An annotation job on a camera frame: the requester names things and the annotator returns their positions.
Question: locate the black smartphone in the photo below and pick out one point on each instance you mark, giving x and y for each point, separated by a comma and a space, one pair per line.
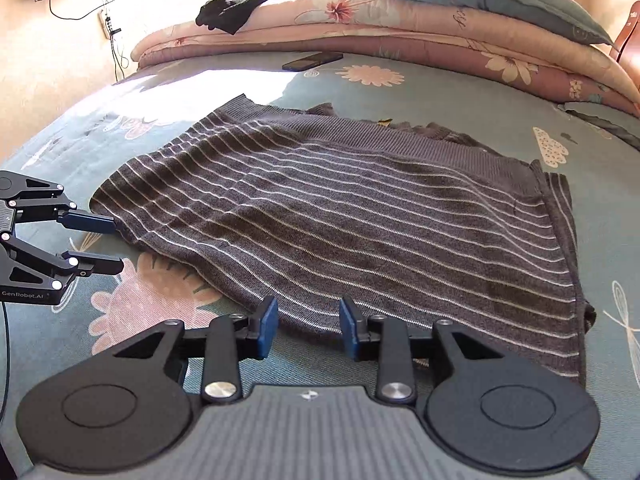
312, 61

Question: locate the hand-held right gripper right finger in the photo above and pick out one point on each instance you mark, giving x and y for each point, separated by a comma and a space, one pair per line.
349, 327

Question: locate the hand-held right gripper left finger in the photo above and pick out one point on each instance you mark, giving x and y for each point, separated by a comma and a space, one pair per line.
270, 325

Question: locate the grey striped knit sweater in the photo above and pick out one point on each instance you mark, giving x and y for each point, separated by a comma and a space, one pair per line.
350, 220

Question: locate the black garment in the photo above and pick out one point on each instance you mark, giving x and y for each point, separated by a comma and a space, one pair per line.
235, 10

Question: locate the grey-green pillow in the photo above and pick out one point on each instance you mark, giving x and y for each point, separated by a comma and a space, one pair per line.
610, 122

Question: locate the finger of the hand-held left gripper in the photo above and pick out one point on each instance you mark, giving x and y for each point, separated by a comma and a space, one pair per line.
100, 266
90, 224

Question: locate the white power strip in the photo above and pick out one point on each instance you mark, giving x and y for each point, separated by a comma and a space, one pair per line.
105, 25

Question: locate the wooden headboard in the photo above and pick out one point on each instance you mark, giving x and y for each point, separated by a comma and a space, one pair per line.
631, 35

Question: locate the teal printed bed sheet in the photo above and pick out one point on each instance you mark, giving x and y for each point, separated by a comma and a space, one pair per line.
240, 85

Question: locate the pink floral quilt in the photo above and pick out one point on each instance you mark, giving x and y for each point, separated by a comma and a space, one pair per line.
400, 35

